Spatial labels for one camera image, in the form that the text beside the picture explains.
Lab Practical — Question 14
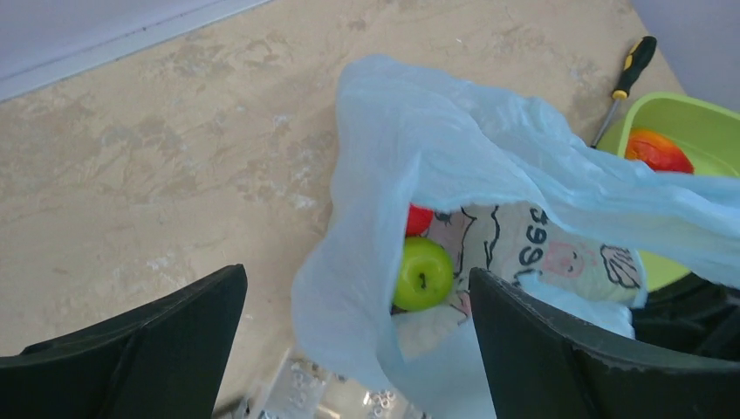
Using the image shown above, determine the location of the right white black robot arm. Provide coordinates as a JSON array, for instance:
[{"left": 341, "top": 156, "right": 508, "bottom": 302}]
[{"left": 632, "top": 273, "right": 739, "bottom": 361}]

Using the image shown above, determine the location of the green fake apple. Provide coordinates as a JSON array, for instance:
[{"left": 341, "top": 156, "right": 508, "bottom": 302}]
[{"left": 393, "top": 237, "right": 455, "bottom": 312}]

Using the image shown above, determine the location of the lime green plastic tray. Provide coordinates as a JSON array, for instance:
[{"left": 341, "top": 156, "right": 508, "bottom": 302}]
[{"left": 595, "top": 92, "right": 740, "bottom": 293}]

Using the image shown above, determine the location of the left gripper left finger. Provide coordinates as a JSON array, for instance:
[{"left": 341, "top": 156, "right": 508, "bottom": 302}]
[{"left": 1, "top": 264, "right": 248, "bottom": 418}]

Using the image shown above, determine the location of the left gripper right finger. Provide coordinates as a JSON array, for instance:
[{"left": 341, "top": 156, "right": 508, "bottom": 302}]
[{"left": 469, "top": 268, "right": 739, "bottom": 418}]

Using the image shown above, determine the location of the black yellow screwdriver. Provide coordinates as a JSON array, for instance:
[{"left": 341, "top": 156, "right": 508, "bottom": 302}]
[{"left": 589, "top": 35, "right": 657, "bottom": 148}]

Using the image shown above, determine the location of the red orange fake fruit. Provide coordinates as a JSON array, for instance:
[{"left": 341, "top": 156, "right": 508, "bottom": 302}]
[{"left": 624, "top": 128, "right": 695, "bottom": 175}]

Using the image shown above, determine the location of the clear plastic screw box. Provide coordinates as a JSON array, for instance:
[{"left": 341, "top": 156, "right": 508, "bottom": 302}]
[{"left": 213, "top": 348, "right": 430, "bottom": 419}]

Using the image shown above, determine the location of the light blue plastic bag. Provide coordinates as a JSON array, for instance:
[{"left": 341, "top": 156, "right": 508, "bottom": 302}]
[{"left": 291, "top": 55, "right": 739, "bottom": 418}]

